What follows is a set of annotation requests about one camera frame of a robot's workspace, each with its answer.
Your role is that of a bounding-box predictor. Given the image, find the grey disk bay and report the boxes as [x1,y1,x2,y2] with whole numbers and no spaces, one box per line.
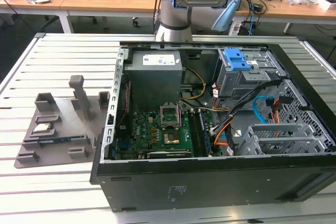
[235,123,329,157]

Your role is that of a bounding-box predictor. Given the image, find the grey power supply unit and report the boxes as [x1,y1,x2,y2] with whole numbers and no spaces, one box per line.
[123,50,184,104]

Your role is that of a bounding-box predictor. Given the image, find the metal socket cover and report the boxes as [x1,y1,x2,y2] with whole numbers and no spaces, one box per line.
[160,102,183,129]

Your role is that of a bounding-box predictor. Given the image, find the green motherboard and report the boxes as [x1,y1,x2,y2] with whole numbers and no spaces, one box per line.
[115,110,214,160]

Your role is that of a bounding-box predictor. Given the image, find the black RAM slot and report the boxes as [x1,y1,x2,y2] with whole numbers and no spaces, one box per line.
[188,111,201,157]

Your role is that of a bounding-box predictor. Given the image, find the RAM stick in slot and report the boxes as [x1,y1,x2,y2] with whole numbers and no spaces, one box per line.
[198,112,213,157]

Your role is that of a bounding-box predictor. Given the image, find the black graphics card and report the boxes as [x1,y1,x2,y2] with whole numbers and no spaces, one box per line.
[145,151,194,160]

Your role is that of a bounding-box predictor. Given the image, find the grey drive cage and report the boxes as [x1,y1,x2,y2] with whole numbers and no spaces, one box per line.
[214,48,287,99]

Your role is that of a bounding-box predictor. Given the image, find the blue drive latch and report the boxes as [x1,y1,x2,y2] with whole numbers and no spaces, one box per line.
[224,47,253,72]

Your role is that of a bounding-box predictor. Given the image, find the black PC case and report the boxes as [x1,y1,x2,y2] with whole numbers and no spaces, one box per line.
[89,40,336,213]

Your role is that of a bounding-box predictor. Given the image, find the grey parts rack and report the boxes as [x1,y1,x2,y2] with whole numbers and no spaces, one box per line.
[13,74,111,169]

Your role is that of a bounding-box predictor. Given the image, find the silver CPU chip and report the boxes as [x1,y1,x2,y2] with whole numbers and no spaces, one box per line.
[32,123,55,134]

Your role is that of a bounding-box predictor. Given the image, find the white small box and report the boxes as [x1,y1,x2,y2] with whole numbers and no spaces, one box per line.
[316,0,336,11]

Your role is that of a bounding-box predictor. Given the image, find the yellow wires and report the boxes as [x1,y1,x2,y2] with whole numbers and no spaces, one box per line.
[180,68,207,102]

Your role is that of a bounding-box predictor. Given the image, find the black cable bundle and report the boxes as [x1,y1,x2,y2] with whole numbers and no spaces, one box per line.
[227,78,284,120]

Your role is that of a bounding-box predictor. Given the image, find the blue wire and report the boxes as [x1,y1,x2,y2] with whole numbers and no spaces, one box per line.
[253,95,274,125]

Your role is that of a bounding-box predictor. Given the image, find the orange wire with connector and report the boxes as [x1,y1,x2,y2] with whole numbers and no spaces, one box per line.
[271,99,282,124]

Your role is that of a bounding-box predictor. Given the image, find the wooden desk white frame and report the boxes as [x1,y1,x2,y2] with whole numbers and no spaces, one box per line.
[0,0,336,35]

